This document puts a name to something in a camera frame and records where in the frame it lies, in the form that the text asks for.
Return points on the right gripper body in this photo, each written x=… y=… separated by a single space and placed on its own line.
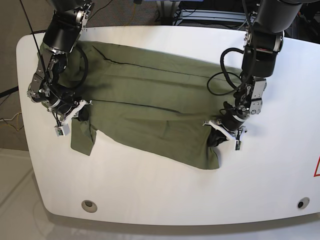
x=64 y=112

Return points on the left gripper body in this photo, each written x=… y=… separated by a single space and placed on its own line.
x=230 y=124

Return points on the olive green T-shirt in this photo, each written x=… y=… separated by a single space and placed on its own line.
x=148 y=100

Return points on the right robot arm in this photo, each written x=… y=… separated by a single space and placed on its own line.
x=69 y=19

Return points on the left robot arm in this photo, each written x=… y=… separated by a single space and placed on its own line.
x=264 y=40

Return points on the black bar under table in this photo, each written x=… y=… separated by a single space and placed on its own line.
x=9 y=91

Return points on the red triangle warning sticker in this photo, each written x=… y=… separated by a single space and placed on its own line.
x=317 y=169

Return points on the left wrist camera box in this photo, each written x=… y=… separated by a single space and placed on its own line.
x=238 y=145

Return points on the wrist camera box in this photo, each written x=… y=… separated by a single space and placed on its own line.
x=62 y=130
x=238 y=145

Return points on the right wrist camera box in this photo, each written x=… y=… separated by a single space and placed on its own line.
x=62 y=130

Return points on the left table cable grommet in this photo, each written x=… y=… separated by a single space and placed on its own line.
x=89 y=206

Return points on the table cable grommet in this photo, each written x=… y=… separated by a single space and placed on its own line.
x=303 y=203
x=89 y=206

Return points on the right table cable grommet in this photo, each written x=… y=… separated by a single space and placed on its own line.
x=303 y=203

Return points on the grey aluminium frame rail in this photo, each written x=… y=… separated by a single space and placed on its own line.
x=231 y=20

